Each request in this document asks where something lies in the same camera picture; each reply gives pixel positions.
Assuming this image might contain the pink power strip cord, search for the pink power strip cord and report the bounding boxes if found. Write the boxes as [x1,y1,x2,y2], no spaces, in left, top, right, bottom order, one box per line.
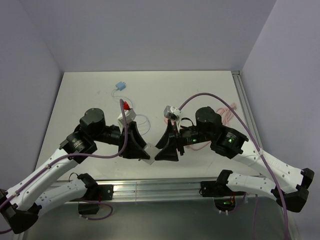
[163,102,238,151]

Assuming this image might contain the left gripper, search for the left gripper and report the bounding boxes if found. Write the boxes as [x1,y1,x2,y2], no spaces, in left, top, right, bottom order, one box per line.
[92,120,151,159]

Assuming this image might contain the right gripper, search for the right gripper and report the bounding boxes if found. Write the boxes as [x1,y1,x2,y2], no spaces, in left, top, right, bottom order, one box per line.
[154,118,213,161]

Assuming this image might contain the white charger plug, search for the white charger plug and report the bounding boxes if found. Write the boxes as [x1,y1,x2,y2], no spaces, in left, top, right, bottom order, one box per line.
[143,143,160,165]

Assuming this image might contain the aluminium frame rail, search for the aluminium frame rail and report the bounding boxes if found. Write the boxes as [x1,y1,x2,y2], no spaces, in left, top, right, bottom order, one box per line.
[36,70,264,205]

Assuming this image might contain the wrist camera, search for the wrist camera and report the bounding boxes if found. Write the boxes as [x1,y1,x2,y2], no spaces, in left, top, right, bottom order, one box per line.
[163,105,182,129]
[117,99,137,128]

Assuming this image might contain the blue charger plug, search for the blue charger plug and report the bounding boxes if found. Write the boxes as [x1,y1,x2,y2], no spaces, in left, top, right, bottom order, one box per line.
[115,81,126,91]

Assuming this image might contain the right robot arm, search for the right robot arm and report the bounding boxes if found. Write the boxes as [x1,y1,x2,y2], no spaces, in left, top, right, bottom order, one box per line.
[154,105,315,213]

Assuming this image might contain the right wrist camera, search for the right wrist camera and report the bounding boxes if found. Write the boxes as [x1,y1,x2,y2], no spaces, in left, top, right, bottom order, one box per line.
[163,105,182,129]

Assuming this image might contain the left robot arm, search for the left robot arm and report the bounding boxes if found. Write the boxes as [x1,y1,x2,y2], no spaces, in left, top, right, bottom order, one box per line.
[0,107,151,234]

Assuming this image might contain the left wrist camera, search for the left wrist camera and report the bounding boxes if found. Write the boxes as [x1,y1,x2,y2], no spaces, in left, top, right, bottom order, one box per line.
[117,99,137,128]

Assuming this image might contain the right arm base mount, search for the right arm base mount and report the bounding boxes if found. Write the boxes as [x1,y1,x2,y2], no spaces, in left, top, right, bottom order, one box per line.
[199,180,247,213]

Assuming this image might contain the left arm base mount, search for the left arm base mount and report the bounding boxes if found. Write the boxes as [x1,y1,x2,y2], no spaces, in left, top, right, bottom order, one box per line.
[77,184,114,216]

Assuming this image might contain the thin blue charging cable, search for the thin blue charging cable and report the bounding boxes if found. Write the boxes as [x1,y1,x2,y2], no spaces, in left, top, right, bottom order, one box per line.
[111,87,152,135]

